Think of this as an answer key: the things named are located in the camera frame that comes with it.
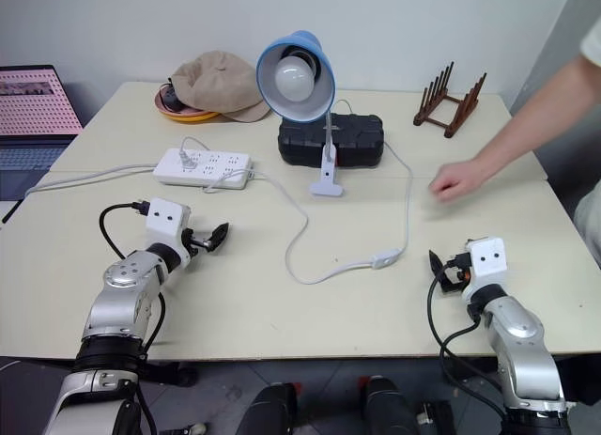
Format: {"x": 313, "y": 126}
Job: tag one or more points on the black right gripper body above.
{"x": 454, "y": 277}

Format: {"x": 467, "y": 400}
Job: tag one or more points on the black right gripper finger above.
{"x": 435, "y": 266}

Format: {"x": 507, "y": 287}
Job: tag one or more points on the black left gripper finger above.
{"x": 216, "y": 245}
{"x": 222, "y": 230}

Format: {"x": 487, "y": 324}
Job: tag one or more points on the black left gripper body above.
{"x": 193, "y": 242}

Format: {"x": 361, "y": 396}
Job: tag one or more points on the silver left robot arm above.
{"x": 119, "y": 308}

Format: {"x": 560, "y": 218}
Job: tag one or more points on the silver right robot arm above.
{"x": 516, "y": 334}

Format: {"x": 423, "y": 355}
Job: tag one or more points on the person's bare forearm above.
{"x": 540, "y": 120}

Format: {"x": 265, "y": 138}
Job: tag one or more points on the blue desk lamp white clamp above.
{"x": 310, "y": 45}

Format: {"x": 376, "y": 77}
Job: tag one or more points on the person's bare hand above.
{"x": 457, "y": 181}

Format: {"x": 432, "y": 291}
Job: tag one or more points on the white power strip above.
{"x": 220, "y": 165}

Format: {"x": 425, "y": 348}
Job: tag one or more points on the orange and pink bowl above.
{"x": 188, "y": 116}

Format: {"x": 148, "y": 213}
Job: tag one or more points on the black item in bowl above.
{"x": 170, "y": 99}

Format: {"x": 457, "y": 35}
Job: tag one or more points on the person's pale trousers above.
{"x": 589, "y": 228}

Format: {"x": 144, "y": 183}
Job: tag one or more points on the beige baseball cap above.
{"x": 220, "y": 85}

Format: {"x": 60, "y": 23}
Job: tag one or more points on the dark rounded shape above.
{"x": 387, "y": 407}
{"x": 265, "y": 411}

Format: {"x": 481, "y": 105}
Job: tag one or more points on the black plastic tool case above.
{"x": 357, "y": 139}

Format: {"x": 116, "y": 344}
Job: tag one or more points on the dark wooden dish rack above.
{"x": 446, "y": 106}

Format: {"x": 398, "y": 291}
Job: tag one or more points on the white round light bulb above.
{"x": 293, "y": 80}

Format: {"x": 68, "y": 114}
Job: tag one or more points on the open laptop with pink screen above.
{"x": 28, "y": 106}

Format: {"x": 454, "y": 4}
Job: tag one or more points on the person's pale shirt sleeve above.
{"x": 593, "y": 45}

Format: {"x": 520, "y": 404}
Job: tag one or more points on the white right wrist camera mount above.
{"x": 489, "y": 266}

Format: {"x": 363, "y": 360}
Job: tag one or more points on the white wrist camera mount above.
{"x": 489, "y": 266}
{"x": 164, "y": 217}

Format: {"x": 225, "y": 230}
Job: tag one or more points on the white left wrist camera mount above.
{"x": 164, "y": 217}

